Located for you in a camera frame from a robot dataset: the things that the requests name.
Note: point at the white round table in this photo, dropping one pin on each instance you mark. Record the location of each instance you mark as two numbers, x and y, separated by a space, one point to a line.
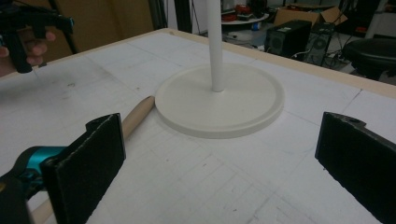
246 20

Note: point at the open cardboard box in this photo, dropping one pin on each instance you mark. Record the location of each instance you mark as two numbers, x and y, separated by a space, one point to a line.
311 14

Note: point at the red object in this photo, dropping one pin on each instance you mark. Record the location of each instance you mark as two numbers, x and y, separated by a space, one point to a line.
243 9

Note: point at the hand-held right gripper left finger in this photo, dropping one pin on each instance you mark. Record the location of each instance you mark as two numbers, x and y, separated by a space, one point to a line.
87 168

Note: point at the white stand with round base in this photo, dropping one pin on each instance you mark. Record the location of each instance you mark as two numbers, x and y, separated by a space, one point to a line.
218 102

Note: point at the black metal stand leg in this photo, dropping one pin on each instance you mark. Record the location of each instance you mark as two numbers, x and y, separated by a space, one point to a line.
63 34

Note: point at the grey computer tower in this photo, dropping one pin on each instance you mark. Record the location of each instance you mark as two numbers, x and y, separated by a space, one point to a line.
319 43

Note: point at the black computer tower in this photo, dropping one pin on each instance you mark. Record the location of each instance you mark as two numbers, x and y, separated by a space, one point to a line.
288 39

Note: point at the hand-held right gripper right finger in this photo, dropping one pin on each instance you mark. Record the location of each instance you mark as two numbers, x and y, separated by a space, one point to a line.
361 161

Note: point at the tan wooden rod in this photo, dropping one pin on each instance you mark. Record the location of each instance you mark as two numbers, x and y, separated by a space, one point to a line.
138 113

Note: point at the black round stool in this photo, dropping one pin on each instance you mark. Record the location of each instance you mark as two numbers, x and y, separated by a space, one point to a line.
370 54

